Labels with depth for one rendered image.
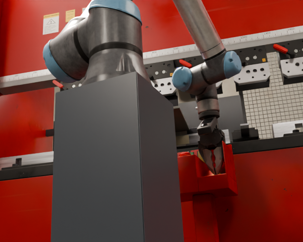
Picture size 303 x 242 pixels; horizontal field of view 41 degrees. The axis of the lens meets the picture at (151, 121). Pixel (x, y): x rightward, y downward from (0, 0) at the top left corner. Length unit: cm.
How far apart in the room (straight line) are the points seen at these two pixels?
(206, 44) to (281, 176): 57
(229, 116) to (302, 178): 85
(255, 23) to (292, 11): 16
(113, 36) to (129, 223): 39
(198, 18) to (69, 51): 45
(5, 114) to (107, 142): 151
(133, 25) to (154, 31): 106
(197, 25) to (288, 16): 75
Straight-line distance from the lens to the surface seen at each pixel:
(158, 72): 183
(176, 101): 179
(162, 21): 196
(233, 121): 227
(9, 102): 225
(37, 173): 175
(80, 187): 72
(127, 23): 87
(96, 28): 88
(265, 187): 151
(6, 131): 218
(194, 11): 124
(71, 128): 77
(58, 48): 97
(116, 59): 81
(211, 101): 138
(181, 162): 131
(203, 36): 124
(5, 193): 180
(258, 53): 182
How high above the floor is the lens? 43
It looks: 21 degrees up
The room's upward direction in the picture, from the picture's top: 3 degrees counter-clockwise
